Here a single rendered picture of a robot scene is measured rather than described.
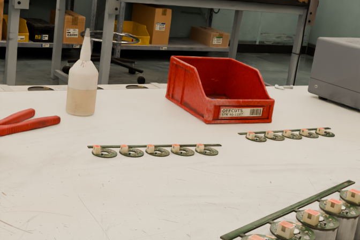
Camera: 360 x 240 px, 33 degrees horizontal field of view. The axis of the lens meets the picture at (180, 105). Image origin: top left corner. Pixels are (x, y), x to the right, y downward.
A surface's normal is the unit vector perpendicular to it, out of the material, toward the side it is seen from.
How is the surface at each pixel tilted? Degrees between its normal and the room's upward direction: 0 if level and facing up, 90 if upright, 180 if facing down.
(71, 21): 93
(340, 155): 0
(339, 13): 90
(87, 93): 90
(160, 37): 90
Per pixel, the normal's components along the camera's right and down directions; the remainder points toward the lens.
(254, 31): 0.54, 0.29
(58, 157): 0.13, -0.96
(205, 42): -0.85, -0.02
